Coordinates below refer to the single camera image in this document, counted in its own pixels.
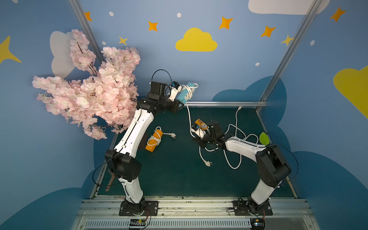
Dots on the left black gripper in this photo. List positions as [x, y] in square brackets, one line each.
[178, 105]

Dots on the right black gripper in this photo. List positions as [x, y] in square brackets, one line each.
[207, 138]

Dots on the teal power strip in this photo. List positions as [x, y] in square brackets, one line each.
[186, 92]

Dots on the orange power strip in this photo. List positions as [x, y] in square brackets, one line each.
[154, 140]
[201, 124]

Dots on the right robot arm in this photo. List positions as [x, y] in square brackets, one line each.
[273, 168]

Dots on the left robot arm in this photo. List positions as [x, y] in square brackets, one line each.
[121, 160]

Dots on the green toy shovel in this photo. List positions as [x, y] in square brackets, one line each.
[264, 139]

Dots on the pink cherry blossom tree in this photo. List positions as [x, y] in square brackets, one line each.
[109, 93]

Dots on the right controller board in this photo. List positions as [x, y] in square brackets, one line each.
[257, 224]

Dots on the controller board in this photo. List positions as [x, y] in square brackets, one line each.
[137, 223]
[257, 224]

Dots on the brown toy spatula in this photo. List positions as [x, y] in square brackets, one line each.
[110, 182]

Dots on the left controller board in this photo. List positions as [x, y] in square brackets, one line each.
[137, 223]

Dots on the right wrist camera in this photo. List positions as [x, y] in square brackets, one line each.
[200, 133]

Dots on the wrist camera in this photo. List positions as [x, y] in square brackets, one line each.
[175, 89]
[200, 133]

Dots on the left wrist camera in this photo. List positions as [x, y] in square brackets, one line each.
[175, 89]

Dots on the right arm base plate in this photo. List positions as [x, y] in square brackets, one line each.
[246, 208]

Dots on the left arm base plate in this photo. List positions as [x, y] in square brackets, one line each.
[140, 209]

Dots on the aluminium front rail frame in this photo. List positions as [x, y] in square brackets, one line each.
[194, 213]

